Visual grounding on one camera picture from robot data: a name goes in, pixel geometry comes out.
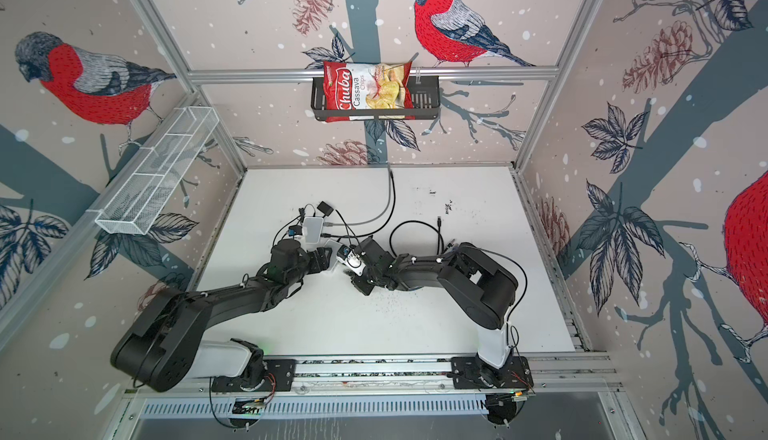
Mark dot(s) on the white mesh wall shelf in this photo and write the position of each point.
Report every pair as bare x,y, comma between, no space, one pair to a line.
161,165

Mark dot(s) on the black cable gold green plug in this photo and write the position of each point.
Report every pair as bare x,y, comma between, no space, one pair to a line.
437,228

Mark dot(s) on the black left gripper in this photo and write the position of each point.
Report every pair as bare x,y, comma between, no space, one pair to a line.
322,263

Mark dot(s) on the red cassava chips bag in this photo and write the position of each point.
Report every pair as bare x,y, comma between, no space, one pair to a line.
352,87

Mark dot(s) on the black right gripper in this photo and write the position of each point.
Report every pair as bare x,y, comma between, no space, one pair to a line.
358,284

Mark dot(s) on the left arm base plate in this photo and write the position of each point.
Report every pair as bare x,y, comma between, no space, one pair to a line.
263,376

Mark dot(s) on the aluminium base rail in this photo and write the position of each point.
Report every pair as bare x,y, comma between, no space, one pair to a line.
425,374

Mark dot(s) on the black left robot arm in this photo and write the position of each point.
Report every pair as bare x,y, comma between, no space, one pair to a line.
161,347

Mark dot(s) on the black adapter with cord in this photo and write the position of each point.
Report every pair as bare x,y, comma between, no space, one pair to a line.
321,210

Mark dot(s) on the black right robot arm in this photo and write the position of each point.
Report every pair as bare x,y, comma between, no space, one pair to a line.
483,289

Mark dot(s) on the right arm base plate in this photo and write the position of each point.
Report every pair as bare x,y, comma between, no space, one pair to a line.
469,373

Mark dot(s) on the black wire wall basket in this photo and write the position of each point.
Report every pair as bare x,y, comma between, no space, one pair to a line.
425,96

